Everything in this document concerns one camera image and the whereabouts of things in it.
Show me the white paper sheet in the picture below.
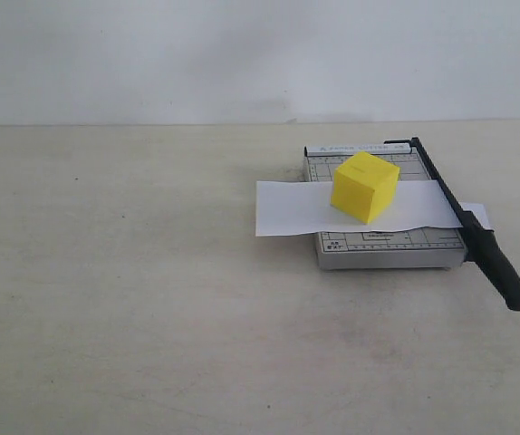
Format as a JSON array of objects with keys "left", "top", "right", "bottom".
[{"left": 460, "top": 202, "right": 492, "bottom": 230}]

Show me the yellow foam cube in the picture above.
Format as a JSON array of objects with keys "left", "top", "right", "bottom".
[{"left": 330, "top": 151, "right": 400, "bottom": 224}]

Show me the white paper strip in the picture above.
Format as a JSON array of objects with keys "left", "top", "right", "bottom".
[{"left": 255, "top": 180, "right": 461, "bottom": 237}]

